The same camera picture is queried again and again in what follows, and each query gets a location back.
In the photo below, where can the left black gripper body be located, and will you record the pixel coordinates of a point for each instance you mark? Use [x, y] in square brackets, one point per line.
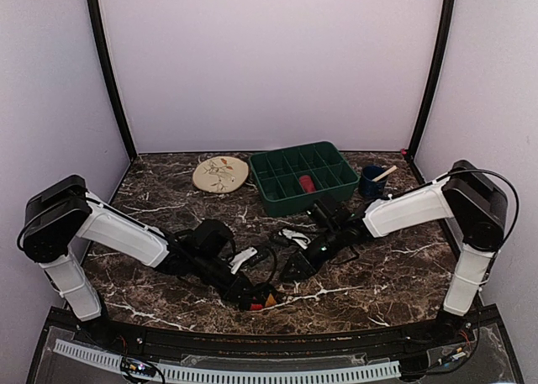
[204, 266]

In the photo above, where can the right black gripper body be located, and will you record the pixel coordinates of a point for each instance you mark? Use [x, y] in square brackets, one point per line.
[334, 244]

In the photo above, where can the maroon purple striped sock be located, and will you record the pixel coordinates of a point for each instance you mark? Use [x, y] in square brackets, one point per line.
[307, 183]

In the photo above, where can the black orange argyle sock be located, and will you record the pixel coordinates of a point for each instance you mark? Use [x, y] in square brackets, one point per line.
[265, 296]

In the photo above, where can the green compartment tray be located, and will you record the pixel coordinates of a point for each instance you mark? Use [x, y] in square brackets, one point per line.
[289, 180]

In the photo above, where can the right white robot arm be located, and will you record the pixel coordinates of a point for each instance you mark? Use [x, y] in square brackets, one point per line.
[465, 194]

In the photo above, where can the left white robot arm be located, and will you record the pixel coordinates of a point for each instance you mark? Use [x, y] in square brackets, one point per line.
[67, 210]

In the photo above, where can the dark blue mug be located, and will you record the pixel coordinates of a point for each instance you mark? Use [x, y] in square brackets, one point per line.
[368, 188]

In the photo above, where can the beige floral plate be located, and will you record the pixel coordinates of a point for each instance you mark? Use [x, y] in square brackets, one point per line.
[221, 174]

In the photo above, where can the wooden stick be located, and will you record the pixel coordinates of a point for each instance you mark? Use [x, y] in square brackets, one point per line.
[385, 174]

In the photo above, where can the small circuit board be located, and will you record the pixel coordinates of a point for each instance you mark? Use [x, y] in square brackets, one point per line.
[137, 368]

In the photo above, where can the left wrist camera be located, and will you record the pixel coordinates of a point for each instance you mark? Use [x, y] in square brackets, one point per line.
[238, 260]

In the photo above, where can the white slotted cable duct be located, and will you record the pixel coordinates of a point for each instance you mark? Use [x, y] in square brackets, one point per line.
[229, 371]

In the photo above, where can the black front rail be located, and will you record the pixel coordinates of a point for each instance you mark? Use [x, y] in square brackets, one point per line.
[486, 336]

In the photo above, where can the right black frame post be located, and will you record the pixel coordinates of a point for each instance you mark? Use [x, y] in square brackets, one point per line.
[431, 84]

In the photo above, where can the black frame post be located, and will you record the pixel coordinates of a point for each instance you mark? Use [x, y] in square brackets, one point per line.
[104, 58]
[431, 84]

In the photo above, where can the left black frame post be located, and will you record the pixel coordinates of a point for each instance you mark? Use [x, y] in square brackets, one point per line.
[104, 58]

